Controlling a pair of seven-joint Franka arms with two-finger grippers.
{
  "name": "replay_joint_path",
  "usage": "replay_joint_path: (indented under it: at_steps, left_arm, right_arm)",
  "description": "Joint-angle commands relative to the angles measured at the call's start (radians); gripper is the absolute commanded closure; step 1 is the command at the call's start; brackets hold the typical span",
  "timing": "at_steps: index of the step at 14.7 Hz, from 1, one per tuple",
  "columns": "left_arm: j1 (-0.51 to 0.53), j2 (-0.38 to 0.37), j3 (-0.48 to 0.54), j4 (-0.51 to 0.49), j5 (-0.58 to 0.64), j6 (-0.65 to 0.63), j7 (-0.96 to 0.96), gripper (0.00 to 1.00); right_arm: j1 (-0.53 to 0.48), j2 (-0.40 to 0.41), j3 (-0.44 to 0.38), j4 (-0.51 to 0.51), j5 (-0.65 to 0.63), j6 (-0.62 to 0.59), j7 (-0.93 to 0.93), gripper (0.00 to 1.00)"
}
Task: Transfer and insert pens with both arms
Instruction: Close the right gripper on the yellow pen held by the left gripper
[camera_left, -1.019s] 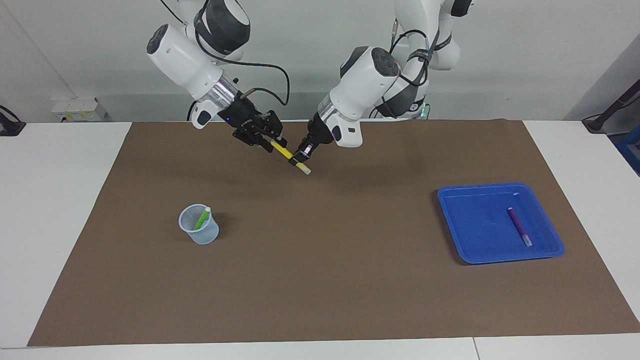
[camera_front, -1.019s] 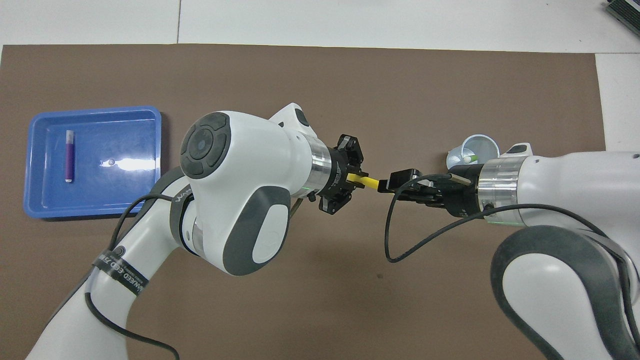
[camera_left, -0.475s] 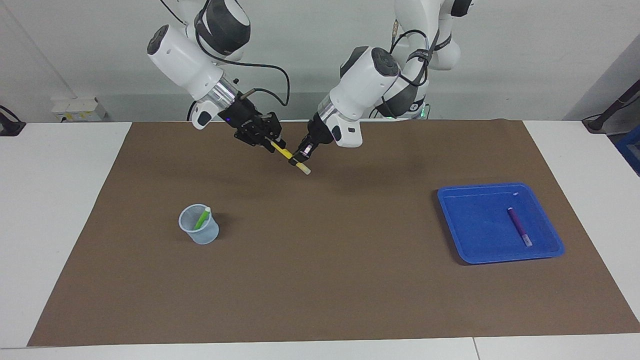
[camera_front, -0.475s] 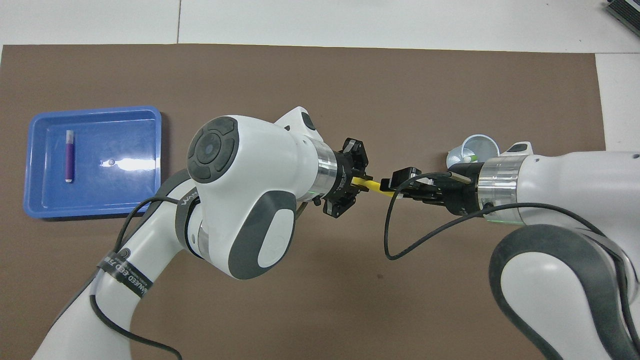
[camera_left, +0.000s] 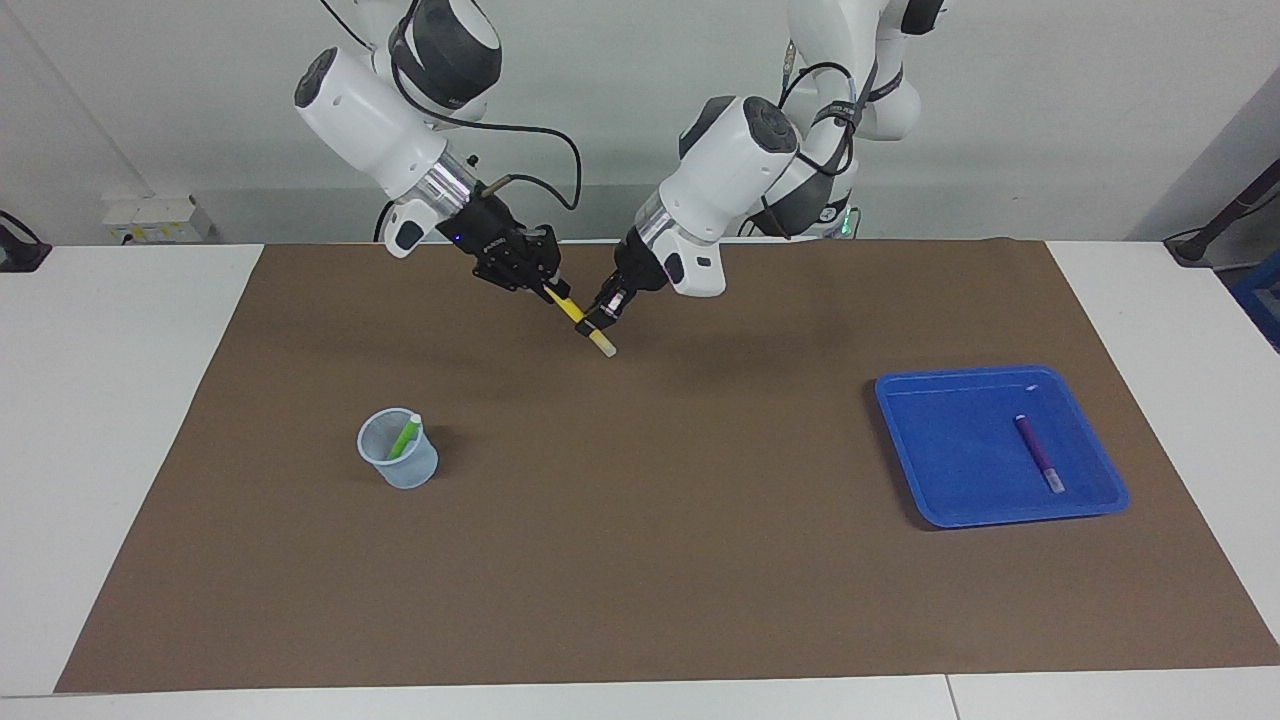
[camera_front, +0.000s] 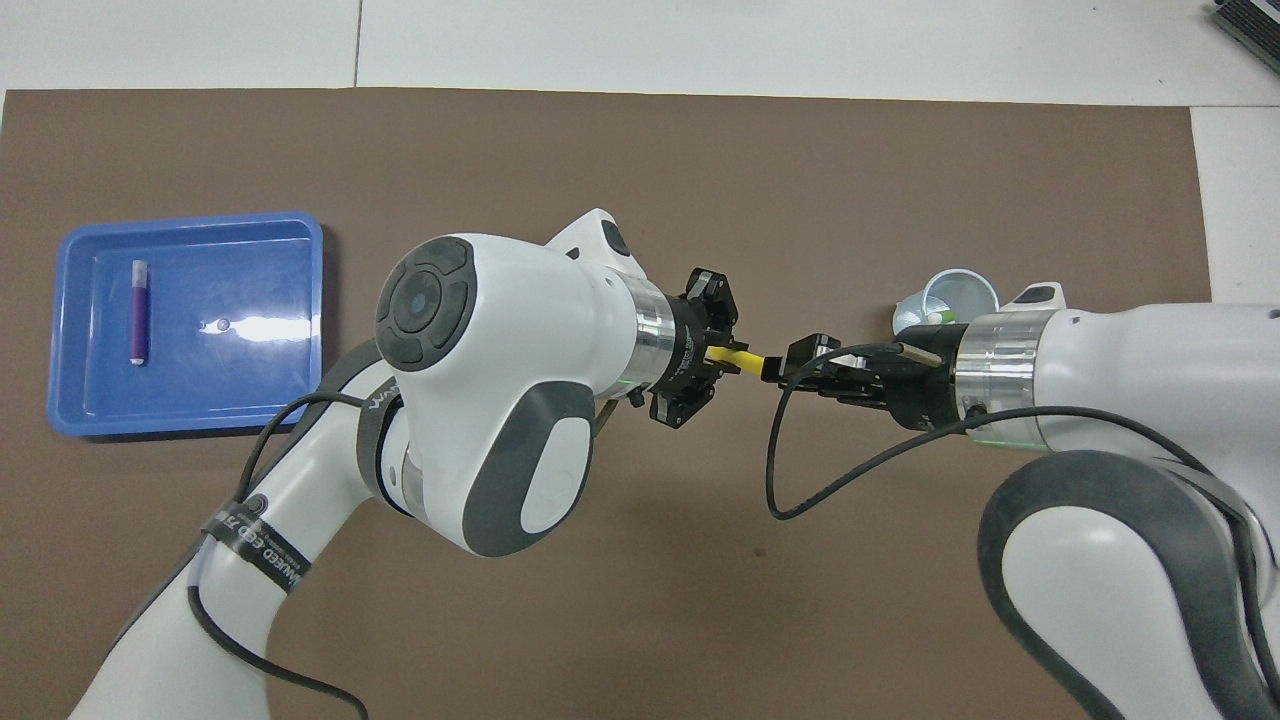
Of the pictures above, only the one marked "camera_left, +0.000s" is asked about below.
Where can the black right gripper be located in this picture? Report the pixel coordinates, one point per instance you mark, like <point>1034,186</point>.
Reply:
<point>485,235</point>

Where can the white power strip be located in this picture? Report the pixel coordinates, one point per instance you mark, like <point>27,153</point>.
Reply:
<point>150,215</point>

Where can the green marker pen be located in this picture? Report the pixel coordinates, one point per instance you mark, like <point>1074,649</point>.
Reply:
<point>403,440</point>

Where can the translucent plastic cup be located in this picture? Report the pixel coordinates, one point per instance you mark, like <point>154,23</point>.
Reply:
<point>410,475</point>

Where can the purple marker pen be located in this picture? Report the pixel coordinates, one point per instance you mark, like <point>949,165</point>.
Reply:
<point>1038,452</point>

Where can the blue box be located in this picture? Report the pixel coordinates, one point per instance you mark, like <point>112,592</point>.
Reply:
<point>1262,300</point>

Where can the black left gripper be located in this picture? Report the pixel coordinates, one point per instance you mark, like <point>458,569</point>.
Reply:
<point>635,265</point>

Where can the blue plastic tray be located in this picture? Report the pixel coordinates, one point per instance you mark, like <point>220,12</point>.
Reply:
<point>950,420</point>

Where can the brown table mat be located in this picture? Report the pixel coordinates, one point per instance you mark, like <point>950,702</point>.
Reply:
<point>640,560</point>

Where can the yellow marker pen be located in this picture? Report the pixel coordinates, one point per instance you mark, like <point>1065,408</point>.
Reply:
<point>572,312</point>

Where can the black table clamp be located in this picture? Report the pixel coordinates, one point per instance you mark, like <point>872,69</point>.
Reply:
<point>20,255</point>

